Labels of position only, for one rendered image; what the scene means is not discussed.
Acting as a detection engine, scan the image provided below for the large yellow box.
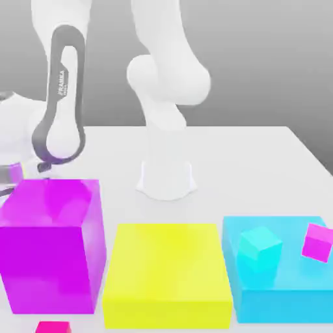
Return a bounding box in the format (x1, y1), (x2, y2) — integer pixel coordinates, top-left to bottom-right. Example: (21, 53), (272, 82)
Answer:
(102, 222), (233, 330)

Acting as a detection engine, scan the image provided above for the small cyan cube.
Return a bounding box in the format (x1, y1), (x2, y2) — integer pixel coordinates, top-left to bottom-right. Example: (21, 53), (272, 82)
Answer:
(236, 225), (284, 290)

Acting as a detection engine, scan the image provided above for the large magenta box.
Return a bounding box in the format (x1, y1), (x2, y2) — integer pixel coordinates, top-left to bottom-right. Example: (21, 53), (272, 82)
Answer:
(0, 178), (107, 315)

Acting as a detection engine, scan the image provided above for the small pink cube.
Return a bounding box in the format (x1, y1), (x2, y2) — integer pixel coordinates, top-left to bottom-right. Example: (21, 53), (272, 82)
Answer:
(35, 321), (72, 333)

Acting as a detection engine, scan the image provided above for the small magenta cube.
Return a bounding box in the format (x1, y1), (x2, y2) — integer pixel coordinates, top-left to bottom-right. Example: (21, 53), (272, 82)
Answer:
(300, 222), (333, 263)

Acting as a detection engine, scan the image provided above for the large cyan box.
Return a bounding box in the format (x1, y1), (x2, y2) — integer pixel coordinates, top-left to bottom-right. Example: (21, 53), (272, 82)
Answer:
(222, 215), (333, 324)

